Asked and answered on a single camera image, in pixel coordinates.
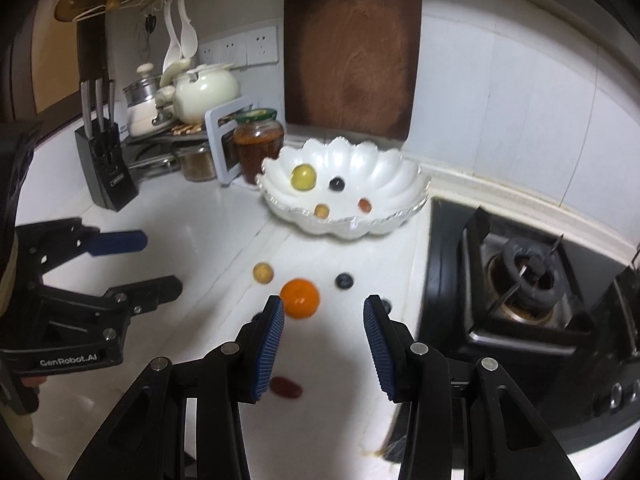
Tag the black burner grate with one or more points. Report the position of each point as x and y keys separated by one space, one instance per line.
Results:
x=530 y=280

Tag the yellow-green round fruit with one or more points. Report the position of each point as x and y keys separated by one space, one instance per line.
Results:
x=303 y=177

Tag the black knife block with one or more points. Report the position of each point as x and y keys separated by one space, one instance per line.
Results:
x=107 y=170

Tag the white plastic frame stand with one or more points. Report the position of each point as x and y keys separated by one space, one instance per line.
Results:
x=212 y=145

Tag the orange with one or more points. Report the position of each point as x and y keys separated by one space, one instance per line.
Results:
x=299 y=298

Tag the brown wooden frame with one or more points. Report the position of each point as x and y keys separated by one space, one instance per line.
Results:
x=45 y=50

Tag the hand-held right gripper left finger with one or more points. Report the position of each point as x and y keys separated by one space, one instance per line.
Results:
x=267 y=350

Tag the person's left hand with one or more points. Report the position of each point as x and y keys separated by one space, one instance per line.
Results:
x=31 y=381

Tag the white plastic spoon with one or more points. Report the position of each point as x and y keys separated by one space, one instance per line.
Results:
x=171 y=52
x=189 y=40

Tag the dark purple grape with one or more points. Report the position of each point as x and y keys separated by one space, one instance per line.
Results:
x=337 y=183
x=256 y=318

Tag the red date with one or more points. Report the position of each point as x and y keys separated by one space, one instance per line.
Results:
x=365 y=205
x=286 y=386

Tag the glass jar of red sauce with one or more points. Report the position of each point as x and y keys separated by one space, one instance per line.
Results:
x=257 y=147

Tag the cream ceramic pot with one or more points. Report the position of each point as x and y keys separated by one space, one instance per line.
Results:
x=207 y=92

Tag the brown wooden cutting board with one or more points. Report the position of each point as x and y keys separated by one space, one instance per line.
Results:
x=350 y=50

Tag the steel pot with glass lid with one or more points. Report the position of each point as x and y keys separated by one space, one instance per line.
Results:
x=142 y=91

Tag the silver stove knob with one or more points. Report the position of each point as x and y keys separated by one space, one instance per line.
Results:
x=616 y=394
x=635 y=389

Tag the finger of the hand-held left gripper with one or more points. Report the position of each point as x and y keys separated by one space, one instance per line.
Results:
x=117 y=241
x=150 y=292

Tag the white wall socket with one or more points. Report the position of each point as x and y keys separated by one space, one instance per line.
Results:
x=262 y=45
x=210 y=52
x=234 y=50

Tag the tan longan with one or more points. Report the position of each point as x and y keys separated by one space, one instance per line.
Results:
x=262 y=272
x=321 y=210

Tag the black scissors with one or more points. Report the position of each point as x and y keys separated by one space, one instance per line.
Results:
x=150 y=30

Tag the glass jar with brown contents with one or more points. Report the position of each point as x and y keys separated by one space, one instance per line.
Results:
x=196 y=162

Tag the wooden slat trivet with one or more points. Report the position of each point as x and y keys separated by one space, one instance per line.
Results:
x=187 y=129

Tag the white scalloped bowl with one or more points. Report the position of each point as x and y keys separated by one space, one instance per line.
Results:
x=385 y=170

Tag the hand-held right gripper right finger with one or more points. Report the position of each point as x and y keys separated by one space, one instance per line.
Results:
x=381 y=350

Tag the black glass cooktop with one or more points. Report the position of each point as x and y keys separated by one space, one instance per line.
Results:
x=445 y=280

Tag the steel pan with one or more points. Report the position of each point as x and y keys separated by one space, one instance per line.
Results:
x=155 y=162

